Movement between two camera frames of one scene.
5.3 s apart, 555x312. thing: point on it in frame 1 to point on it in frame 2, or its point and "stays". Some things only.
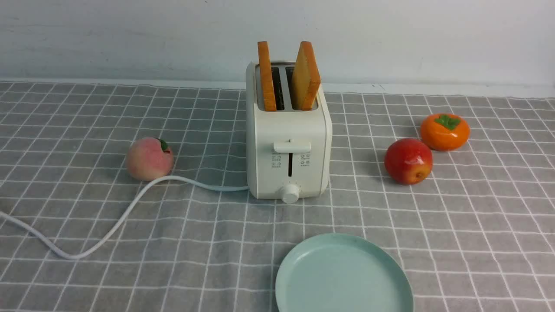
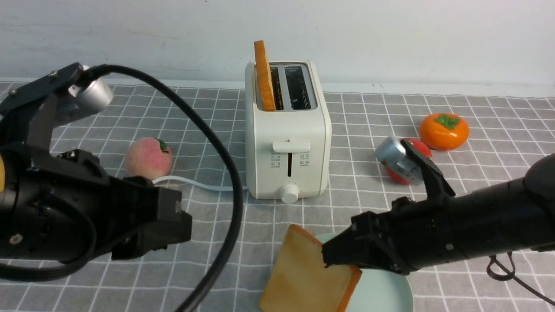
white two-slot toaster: x=288 y=131 stays
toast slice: x=306 y=79 to x=300 y=281
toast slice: x=268 y=86 stays
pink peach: x=148 y=158 stays
